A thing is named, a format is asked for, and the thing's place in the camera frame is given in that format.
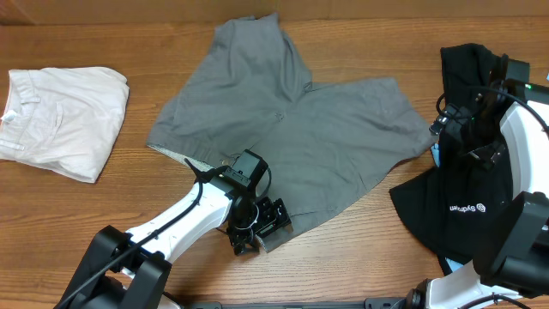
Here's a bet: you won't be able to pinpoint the grey shorts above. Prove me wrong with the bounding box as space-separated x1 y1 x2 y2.
147 15 434 251

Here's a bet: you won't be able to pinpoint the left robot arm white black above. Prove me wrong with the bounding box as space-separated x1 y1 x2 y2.
57 151 291 308

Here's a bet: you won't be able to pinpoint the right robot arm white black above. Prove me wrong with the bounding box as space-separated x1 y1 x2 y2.
389 78 548 308

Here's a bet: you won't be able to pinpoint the black t-shirt with logo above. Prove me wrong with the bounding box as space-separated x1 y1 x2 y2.
389 43 513 265

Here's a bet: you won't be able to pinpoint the light blue garment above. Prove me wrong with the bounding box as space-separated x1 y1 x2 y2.
431 143 463 276

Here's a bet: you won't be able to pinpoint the folded beige shorts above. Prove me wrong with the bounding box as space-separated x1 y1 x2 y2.
1 67 130 184

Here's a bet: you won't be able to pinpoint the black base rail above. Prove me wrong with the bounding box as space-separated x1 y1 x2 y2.
183 297 406 309

